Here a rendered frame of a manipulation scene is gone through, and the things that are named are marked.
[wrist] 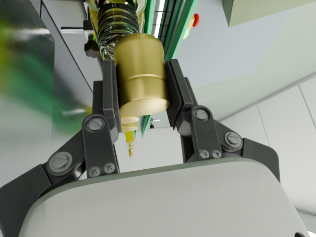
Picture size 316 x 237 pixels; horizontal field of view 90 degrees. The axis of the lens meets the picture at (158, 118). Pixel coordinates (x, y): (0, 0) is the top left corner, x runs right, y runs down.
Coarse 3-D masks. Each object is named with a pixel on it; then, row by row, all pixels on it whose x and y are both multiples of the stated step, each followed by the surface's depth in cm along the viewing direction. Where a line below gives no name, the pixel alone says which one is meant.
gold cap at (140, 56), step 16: (128, 48) 10; (144, 48) 10; (160, 48) 10; (128, 64) 9; (144, 64) 9; (160, 64) 10; (128, 80) 9; (144, 80) 9; (160, 80) 9; (128, 96) 9; (144, 96) 9; (160, 96) 9; (128, 112) 11; (144, 112) 11
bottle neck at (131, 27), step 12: (108, 0) 11; (120, 0) 11; (132, 0) 12; (108, 12) 10; (120, 12) 10; (132, 12) 11; (108, 24) 10; (120, 24) 10; (132, 24) 11; (108, 36) 10; (120, 36) 10; (108, 48) 12
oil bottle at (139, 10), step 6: (90, 0) 13; (96, 0) 13; (138, 0) 13; (144, 0) 14; (90, 6) 13; (96, 6) 13; (138, 6) 14; (144, 6) 14; (96, 12) 14; (138, 12) 14
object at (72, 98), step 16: (32, 0) 29; (48, 16) 34; (64, 48) 42; (64, 64) 41; (64, 80) 40; (80, 80) 55; (64, 96) 39; (80, 96) 53; (64, 112) 39; (80, 112) 52; (64, 128) 38; (80, 128) 50
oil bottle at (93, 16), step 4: (92, 12) 16; (92, 16) 16; (96, 16) 16; (140, 16) 16; (92, 20) 16; (96, 20) 16; (140, 20) 16; (144, 20) 17; (92, 24) 16; (96, 24) 16; (140, 24) 17; (96, 28) 16; (140, 28) 17; (96, 32) 16; (140, 32) 17; (96, 36) 17
